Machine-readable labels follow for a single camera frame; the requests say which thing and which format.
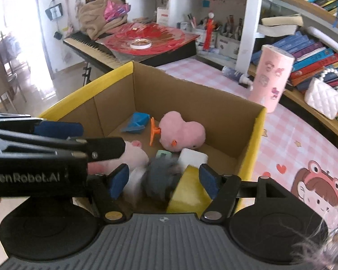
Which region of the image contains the fluffy grey pink pompom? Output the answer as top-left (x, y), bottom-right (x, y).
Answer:
top-left (291, 205), bottom-right (338, 270)

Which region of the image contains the thick cream book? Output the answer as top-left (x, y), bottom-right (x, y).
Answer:
top-left (258, 13), bottom-right (303, 38)

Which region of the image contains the wooden chair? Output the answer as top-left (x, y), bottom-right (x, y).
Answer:
top-left (0, 58), bottom-right (27, 113)

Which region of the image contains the pale pink plush toy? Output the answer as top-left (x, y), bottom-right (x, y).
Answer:
top-left (87, 140), bottom-right (150, 176)

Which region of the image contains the white charger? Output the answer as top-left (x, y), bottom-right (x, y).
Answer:
top-left (177, 148), bottom-right (209, 172)

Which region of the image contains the pink cylinder cup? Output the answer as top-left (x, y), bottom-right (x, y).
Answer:
top-left (248, 45), bottom-right (295, 113)

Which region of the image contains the black piano keyboard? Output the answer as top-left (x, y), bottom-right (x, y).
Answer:
top-left (62, 31), bottom-right (198, 69)

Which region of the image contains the white wooden bookshelf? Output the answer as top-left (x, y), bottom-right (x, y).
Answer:
top-left (125, 0), bottom-right (338, 147)

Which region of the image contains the blue toy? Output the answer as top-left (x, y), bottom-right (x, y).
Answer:
top-left (121, 112), bottom-right (151, 134)

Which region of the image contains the white pearl handle handbag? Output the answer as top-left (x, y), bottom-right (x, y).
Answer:
top-left (304, 67), bottom-right (338, 120)

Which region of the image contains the red plastic bag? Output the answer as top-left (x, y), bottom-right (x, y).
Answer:
top-left (97, 22), bottom-right (200, 57)

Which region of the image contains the yellow block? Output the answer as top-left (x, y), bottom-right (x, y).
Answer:
top-left (166, 164), bottom-right (214, 214)

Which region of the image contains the beige blanket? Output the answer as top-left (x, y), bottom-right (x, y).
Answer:
top-left (78, 0), bottom-right (128, 40)

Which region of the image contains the hanging wall bag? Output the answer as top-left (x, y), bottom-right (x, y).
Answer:
top-left (45, 0), bottom-right (63, 21)

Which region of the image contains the pink foil wrapping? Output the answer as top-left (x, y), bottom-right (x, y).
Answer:
top-left (104, 0), bottom-right (130, 23)

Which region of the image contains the pink checked printed tablecloth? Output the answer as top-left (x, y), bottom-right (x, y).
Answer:
top-left (156, 56), bottom-right (338, 248)

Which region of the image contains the white pen organizer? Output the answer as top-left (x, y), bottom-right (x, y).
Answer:
top-left (177, 13), bottom-right (243, 57)

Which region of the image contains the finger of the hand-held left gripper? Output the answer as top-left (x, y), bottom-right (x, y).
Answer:
top-left (0, 112), bottom-right (84, 140)
top-left (0, 130), bottom-right (126, 164)

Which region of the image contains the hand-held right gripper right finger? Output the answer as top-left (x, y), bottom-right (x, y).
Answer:
top-left (199, 163), bottom-right (316, 224)

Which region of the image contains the grey furry toy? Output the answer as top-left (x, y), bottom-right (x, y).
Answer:
top-left (141, 157), bottom-right (185, 201)

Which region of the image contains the yellow cardboard box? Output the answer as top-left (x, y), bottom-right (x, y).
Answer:
top-left (37, 60), bottom-right (268, 215)

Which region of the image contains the white tape roll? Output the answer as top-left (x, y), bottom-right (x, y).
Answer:
top-left (130, 39), bottom-right (153, 49)

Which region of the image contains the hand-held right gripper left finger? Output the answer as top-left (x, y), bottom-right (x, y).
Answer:
top-left (86, 163), bottom-right (131, 223)

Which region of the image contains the small white red box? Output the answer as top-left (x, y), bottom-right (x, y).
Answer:
top-left (157, 7), bottom-right (169, 26)

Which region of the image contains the dark blue glue bottle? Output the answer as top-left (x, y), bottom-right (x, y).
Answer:
top-left (222, 65), bottom-right (254, 90)

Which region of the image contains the white block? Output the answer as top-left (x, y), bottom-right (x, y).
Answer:
top-left (123, 166), bottom-right (148, 203)

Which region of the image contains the orange hair clip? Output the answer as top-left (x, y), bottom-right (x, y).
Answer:
top-left (150, 117), bottom-right (162, 147)

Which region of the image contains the red figure pen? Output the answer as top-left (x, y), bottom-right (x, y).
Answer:
top-left (204, 11), bottom-right (216, 52)

